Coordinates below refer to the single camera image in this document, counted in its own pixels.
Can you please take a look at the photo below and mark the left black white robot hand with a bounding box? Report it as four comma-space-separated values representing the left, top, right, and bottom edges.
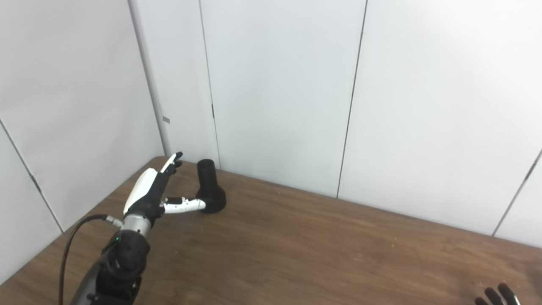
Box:
123, 152, 207, 225

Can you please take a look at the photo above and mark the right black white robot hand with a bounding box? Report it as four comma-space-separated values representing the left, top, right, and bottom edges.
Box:
474, 283, 522, 305

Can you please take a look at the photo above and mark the black funnel-shaped nozzle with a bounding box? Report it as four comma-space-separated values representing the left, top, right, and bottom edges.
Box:
196, 159, 227, 214

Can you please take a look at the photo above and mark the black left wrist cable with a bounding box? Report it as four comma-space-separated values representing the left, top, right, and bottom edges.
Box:
58, 214, 124, 305

